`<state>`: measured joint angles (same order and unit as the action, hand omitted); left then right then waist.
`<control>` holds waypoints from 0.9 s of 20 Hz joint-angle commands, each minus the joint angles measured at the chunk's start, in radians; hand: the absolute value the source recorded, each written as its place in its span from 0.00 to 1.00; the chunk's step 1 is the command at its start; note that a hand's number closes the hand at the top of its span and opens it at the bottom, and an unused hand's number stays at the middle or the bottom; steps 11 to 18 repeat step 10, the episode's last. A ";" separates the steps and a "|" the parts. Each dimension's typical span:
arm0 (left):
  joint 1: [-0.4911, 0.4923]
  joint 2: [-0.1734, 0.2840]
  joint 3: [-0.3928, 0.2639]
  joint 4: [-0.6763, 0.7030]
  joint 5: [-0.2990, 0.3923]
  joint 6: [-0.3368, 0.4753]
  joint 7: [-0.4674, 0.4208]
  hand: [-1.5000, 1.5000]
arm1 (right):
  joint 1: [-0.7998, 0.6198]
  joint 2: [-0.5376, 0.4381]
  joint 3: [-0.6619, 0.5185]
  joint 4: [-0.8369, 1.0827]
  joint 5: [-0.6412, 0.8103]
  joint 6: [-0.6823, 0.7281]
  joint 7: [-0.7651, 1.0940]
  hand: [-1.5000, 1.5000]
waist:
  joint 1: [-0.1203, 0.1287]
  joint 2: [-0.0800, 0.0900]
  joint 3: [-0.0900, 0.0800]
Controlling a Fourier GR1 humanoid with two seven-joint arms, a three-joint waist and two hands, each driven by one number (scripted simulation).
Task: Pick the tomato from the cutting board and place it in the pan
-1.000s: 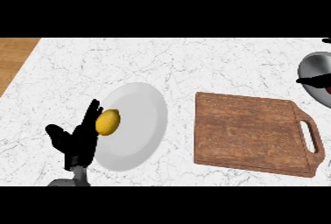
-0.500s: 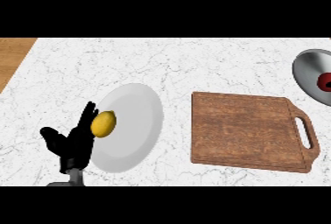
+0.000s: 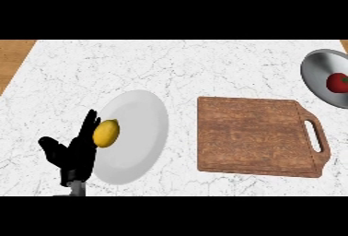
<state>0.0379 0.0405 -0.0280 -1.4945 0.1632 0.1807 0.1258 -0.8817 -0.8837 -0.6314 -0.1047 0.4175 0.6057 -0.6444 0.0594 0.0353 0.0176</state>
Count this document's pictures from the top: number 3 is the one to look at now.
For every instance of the brown wooden cutting board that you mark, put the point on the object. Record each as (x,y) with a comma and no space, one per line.
(254,136)

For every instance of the red tomato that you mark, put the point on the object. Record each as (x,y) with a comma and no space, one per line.
(338,82)

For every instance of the white round plate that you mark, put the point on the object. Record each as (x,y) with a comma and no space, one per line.
(133,138)

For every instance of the yellow lemon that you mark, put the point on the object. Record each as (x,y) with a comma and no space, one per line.
(107,133)

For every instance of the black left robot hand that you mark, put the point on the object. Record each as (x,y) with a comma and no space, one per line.
(80,153)

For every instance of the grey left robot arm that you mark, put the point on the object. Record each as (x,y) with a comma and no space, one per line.
(77,189)

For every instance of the silver metal pan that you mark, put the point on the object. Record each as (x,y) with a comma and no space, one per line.
(323,73)

